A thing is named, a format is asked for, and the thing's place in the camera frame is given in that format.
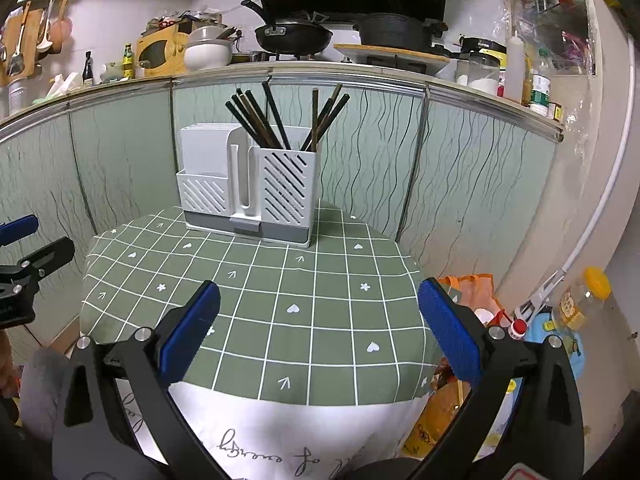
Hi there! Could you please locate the person's grey trouser leg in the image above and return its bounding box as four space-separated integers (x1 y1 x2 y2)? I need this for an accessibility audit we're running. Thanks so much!
20 347 76 441

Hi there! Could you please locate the white plastic bag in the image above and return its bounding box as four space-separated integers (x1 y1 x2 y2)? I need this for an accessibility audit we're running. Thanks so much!
47 72 81 100

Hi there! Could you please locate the white utensil holder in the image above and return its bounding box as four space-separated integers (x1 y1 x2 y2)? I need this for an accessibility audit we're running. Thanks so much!
176 124 320 250

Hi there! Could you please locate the clear plastic sheet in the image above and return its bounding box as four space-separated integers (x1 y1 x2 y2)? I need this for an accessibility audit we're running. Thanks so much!
502 0 601 76

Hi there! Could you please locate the white pipe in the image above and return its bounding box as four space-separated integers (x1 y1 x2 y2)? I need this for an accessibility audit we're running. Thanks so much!
515 125 631 316

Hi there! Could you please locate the clear jar with yellow lid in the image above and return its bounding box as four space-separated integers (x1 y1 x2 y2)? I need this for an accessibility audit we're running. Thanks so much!
552 266 613 333

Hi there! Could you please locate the metal perforated cylinder holder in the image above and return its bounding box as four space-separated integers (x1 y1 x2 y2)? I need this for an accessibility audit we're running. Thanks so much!
7 77 33 116

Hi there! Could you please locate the green label jar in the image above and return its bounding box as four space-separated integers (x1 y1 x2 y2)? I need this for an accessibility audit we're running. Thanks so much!
530 72 551 113

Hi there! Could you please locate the person's left hand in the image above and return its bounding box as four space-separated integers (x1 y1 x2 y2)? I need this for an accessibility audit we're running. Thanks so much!
0 332 18 401

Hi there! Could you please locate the hanging wooden cutting board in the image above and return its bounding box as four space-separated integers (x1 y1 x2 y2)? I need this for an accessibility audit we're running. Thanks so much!
0 7 43 86

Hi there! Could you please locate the black kitchen appliance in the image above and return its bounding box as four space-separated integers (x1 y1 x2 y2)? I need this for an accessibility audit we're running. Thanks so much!
460 36 507 56

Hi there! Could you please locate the orange bag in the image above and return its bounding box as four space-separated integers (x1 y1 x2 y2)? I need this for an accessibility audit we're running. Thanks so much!
435 274 511 321

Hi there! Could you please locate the yellow countertop oven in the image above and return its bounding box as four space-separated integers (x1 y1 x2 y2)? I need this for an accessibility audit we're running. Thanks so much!
136 27 193 78

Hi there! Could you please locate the hanging white ladle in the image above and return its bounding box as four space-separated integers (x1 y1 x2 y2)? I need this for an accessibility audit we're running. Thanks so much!
36 0 53 51

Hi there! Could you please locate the clear jar with black lid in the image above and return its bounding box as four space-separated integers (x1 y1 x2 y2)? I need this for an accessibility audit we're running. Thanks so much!
467 52 501 96

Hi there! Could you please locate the green checked tablecloth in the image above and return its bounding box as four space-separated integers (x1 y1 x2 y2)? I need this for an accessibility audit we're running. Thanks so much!
80 200 443 480

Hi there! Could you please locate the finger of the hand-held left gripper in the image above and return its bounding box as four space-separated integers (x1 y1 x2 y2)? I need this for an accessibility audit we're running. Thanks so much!
15 236 76 283
0 214 40 247

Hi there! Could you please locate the black cooking pot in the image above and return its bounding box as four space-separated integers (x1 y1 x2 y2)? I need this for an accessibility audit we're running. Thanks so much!
352 12 448 47

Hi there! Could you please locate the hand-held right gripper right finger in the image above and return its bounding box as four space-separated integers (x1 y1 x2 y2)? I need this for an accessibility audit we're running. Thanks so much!
415 277 586 480

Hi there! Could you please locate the yellow plastic bag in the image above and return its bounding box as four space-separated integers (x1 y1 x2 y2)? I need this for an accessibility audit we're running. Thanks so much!
400 375 473 461

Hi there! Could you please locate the round wooden board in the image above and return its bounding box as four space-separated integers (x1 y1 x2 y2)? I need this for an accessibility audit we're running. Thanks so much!
333 42 451 63

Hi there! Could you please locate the black frying pan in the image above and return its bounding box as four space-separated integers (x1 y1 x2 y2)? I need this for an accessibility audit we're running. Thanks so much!
241 0 334 55

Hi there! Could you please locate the red capped oil bottle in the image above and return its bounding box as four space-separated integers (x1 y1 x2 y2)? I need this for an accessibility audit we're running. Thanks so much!
487 310 531 351

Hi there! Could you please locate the blue plastic container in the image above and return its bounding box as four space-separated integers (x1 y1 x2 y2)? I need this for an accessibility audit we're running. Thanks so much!
525 312 586 381

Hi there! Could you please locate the white bowl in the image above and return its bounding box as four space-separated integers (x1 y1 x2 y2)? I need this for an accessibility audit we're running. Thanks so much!
184 40 233 72

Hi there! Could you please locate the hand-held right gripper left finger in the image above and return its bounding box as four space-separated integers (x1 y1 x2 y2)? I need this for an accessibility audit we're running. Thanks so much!
50 280 236 480

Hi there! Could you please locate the white squeeze bottle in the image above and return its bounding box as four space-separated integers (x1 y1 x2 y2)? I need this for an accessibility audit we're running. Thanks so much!
505 30 526 101

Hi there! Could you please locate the hanging metal spatula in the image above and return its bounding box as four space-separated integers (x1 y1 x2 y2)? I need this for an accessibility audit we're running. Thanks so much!
7 2 31 76

